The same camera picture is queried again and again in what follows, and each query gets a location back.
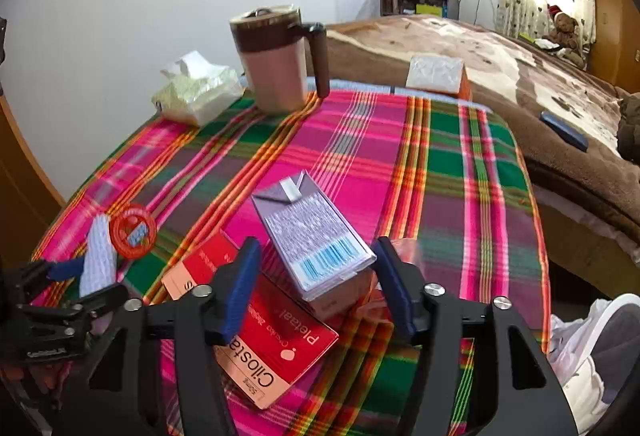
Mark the brown and pink mug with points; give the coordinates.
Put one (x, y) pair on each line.
(275, 66)

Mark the soft tissue pack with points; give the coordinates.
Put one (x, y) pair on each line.
(197, 94)

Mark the wooden wardrobe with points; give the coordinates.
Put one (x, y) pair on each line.
(610, 16)

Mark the red and white round lid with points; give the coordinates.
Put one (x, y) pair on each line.
(134, 232)

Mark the white trash bin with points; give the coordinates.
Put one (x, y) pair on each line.
(595, 346)

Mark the brown teddy bear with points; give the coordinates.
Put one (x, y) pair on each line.
(565, 34)

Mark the plaid tablecloth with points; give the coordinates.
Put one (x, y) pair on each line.
(400, 166)

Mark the cluttered shelf table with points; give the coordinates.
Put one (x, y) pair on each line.
(417, 1)

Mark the dark blue flat case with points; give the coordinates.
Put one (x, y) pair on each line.
(565, 129)

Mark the brown jacket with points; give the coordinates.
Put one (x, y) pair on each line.
(631, 126)

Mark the red and pink cardboard box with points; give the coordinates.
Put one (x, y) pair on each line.
(270, 331)

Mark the brown printed blanket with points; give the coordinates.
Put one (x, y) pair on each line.
(500, 66)

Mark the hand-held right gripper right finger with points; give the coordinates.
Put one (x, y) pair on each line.
(395, 291)

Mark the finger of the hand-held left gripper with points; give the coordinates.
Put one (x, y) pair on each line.
(65, 268)
(95, 303)

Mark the purple and white carton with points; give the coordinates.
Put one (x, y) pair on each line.
(320, 236)

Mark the white and orange tissue box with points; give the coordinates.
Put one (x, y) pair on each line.
(435, 74)

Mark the wooden door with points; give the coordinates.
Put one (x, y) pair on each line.
(20, 186)

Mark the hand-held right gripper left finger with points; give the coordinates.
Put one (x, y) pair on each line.
(240, 296)

